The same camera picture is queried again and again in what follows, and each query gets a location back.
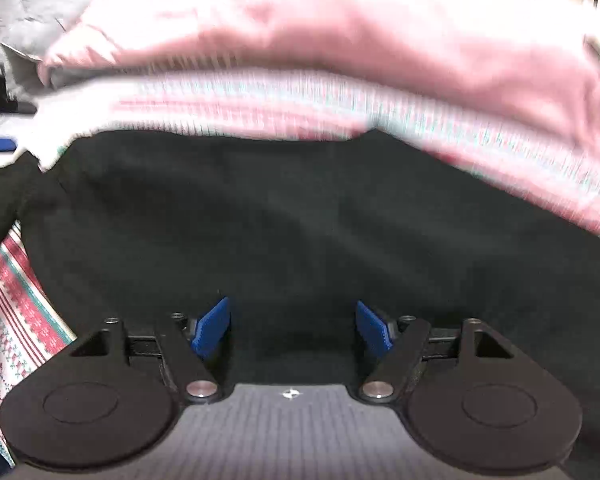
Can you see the patterned bed cover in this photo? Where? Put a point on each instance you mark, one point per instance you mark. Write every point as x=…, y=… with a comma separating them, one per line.
x=280, y=105

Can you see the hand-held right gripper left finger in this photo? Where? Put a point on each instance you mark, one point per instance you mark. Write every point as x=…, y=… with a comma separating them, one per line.
x=211, y=327

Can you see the grey quilted cover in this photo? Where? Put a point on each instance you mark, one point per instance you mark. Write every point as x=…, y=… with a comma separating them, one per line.
x=25, y=5

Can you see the pink blanket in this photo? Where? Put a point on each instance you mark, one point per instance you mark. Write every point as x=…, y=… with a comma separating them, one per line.
x=305, y=15

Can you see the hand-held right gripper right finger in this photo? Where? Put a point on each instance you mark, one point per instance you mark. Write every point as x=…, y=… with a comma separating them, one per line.
x=375, y=330

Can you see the black pants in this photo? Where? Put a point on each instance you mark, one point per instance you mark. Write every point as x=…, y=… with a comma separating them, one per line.
x=280, y=235

